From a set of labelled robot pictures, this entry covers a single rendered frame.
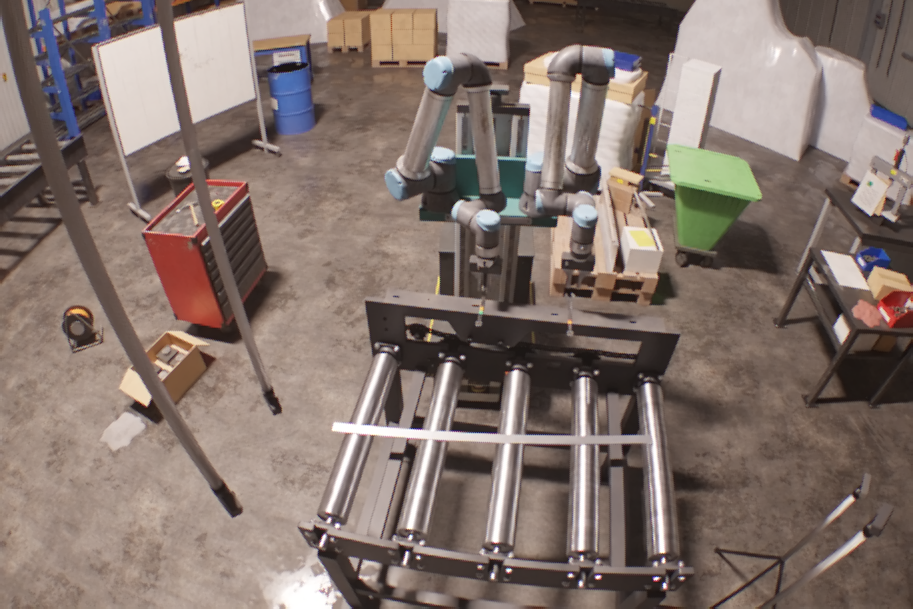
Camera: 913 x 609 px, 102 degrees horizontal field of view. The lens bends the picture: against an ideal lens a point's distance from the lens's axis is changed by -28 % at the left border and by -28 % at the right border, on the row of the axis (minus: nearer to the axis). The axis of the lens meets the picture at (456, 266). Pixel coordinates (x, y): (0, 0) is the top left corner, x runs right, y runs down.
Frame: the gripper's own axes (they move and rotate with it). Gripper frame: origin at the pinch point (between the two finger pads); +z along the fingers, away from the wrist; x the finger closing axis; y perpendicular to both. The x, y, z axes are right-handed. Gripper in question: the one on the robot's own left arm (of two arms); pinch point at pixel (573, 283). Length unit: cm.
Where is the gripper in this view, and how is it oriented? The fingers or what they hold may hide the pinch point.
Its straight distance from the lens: 207.7
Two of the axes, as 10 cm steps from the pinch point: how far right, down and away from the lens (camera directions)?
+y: -1.6, 6.0, -7.9
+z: -0.1, 8.0, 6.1
